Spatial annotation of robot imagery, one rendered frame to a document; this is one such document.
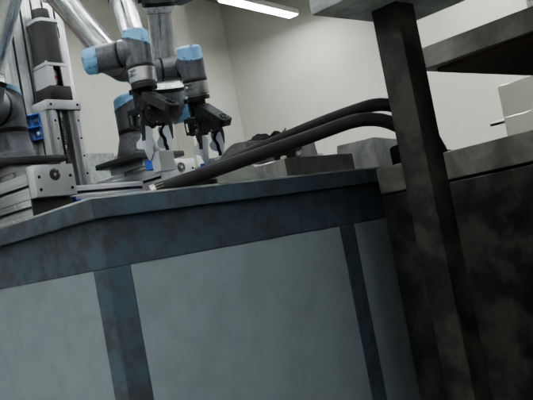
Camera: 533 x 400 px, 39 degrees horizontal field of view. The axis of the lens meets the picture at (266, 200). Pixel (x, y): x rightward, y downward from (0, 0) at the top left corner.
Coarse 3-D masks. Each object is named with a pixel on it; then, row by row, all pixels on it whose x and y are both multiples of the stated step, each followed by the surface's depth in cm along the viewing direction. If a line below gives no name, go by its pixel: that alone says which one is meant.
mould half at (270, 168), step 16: (240, 144) 195; (272, 160) 199; (288, 160) 185; (304, 160) 189; (320, 160) 193; (336, 160) 198; (352, 160) 202; (224, 176) 201; (240, 176) 196; (256, 176) 192; (272, 176) 188
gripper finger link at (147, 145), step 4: (148, 128) 202; (148, 132) 202; (152, 132) 203; (140, 136) 204; (148, 136) 201; (152, 136) 202; (140, 140) 204; (144, 140) 201; (148, 140) 201; (136, 144) 205; (140, 144) 204; (144, 144) 201; (148, 144) 201; (152, 144) 202; (140, 148) 204; (144, 148) 201; (148, 148) 201; (152, 148) 202; (148, 152) 201; (152, 152) 201; (148, 156) 202; (152, 156) 202
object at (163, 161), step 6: (162, 150) 202; (168, 150) 203; (156, 156) 201; (162, 156) 201; (168, 156) 202; (144, 162) 206; (150, 162) 204; (156, 162) 201; (162, 162) 201; (168, 162) 202; (174, 162) 204; (144, 168) 209; (150, 168) 204; (156, 168) 202; (162, 168) 200; (168, 168) 202; (174, 168) 203
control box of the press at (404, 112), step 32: (320, 0) 141; (352, 0) 138; (384, 0) 141; (416, 0) 145; (448, 0) 150; (384, 32) 146; (416, 32) 146; (384, 64) 146; (416, 64) 144; (416, 96) 143; (416, 128) 142; (416, 160) 143; (416, 192) 144; (448, 192) 144; (416, 224) 144; (448, 224) 143; (448, 256) 141; (448, 288) 141; (448, 320) 141; (448, 352) 142; (480, 352) 143; (448, 384) 143; (480, 384) 141
